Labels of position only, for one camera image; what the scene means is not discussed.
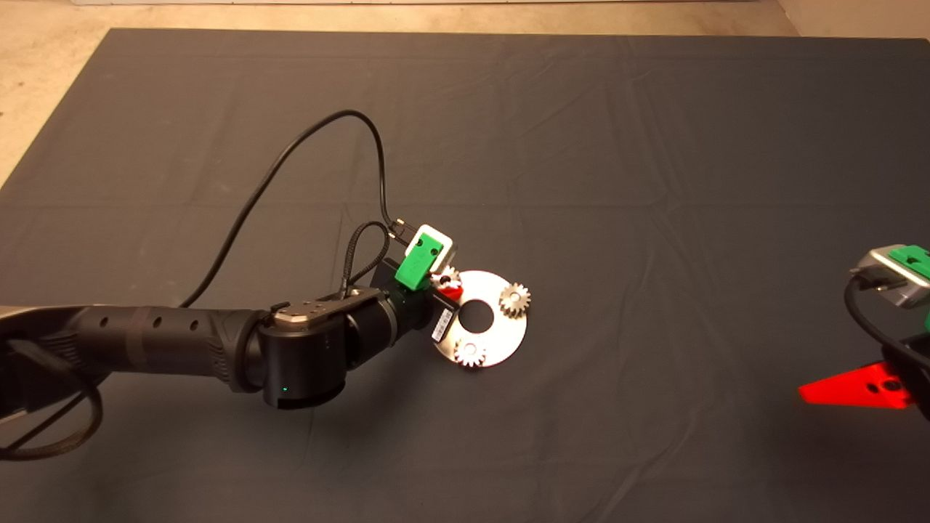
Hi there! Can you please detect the gripper green camera mount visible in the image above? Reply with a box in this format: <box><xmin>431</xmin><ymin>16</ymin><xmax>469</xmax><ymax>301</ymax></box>
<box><xmin>394</xmin><ymin>236</ymin><xmax>445</xmax><ymax>292</ymax></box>
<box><xmin>890</xmin><ymin>246</ymin><xmax>930</xmax><ymax>281</ymax></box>

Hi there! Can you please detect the right gripper green camera mount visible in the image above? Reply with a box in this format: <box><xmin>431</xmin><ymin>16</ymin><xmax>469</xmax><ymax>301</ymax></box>
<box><xmin>890</xmin><ymin>246</ymin><xmax>930</xmax><ymax>281</ymax></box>

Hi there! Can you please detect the right gripper silver camera box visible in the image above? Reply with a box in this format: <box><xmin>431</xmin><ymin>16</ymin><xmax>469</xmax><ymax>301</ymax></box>
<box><xmin>850</xmin><ymin>247</ymin><xmax>930</xmax><ymax>309</ymax></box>

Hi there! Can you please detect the left gripper green camera mount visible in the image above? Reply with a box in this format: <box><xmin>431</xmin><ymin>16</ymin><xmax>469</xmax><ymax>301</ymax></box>
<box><xmin>394</xmin><ymin>236</ymin><xmax>445</xmax><ymax>292</ymax></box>

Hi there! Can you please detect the thick braided black arm cable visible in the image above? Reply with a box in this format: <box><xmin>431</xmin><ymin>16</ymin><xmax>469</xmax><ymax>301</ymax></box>
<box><xmin>0</xmin><ymin>336</ymin><xmax>104</xmax><ymax>461</ymax></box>

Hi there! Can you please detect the dark grey table cloth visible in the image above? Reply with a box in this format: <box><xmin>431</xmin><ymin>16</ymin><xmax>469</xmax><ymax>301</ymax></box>
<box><xmin>0</xmin><ymin>27</ymin><xmax>930</xmax><ymax>523</ymax></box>

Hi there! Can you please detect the left gripper silver camera box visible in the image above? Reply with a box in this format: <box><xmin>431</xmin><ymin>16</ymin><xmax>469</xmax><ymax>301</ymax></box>
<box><xmin>404</xmin><ymin>224</ymin><xmax>459</xmax><ymax>274</ymax></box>

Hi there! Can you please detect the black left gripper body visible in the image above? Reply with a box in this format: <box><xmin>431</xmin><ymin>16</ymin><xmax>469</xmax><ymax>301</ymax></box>
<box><xmin>371</xmin><ymin>258</ymin><xmax>461</xmax><ymax>344</ymax></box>

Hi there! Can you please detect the gripper silver camera box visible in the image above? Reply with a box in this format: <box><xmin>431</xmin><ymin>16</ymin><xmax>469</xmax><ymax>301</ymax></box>
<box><xmin>404</xmin><ymin>224</ymin><xmax>459</xmax><ymax>274</ymax></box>
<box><xmin>850</xmin><ymin>247</ymin><xmax>930</xmax><ymax>309</ymax></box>

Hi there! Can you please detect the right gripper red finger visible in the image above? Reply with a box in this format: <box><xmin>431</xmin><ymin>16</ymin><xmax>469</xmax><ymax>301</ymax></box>
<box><xmin>798</xmin><ymin>362</ymin><xmax>913</xmax><ymax>410</ymax></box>

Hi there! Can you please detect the round white metal carrier plate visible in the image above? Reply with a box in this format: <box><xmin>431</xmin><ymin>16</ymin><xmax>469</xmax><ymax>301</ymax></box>
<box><xmin>433</xmin><ymin>270</ymin><xmax>527</xmax><ymax>368</ymax></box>

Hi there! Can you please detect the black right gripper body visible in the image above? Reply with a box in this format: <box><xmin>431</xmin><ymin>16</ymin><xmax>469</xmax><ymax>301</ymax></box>
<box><xmin>881</xmin><ymin>334</ymin><xmax>930</xmax><ymax>422</ymax></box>

